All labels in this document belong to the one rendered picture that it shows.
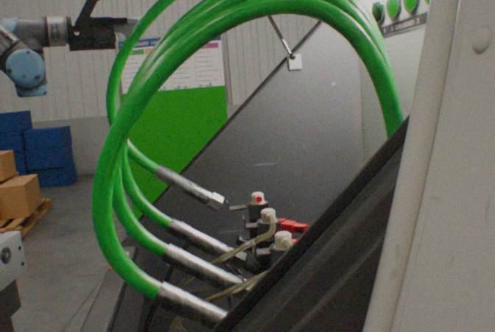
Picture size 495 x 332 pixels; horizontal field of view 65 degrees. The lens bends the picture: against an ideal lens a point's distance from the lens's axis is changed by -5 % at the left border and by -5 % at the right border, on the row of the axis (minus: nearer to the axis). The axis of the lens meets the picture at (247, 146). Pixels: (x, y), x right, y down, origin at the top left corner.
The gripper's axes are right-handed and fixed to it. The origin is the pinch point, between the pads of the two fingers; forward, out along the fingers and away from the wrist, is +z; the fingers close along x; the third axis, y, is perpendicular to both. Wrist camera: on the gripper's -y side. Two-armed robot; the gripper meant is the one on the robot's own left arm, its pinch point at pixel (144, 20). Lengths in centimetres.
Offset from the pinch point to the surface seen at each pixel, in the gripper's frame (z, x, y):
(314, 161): 25, 44, 31
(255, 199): -2, 69, 26
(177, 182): -11, 65, 23
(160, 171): -13, 64, 21
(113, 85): -18, 61, 10
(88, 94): 31, -627, 93
